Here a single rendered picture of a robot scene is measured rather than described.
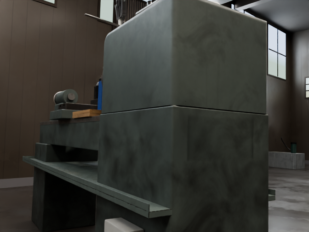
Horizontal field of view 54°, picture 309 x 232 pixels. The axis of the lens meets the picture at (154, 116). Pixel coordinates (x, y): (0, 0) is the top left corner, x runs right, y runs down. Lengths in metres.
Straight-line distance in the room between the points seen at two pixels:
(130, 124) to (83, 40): 4.30
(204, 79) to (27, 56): 4.09
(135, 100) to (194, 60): 0.29
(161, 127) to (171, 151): 0.09
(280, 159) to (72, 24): 6.43
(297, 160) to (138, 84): 8.01
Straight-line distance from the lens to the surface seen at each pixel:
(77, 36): 5.39
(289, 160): 8.99
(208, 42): 1.10
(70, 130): 2.08
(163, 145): 1.00
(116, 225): 1.17
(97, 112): 1.75
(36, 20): 5.14
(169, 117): 0.98
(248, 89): 1.22
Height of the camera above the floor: 0.76
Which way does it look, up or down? 4 degrees up
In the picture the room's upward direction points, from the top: 2 degrees clockwise
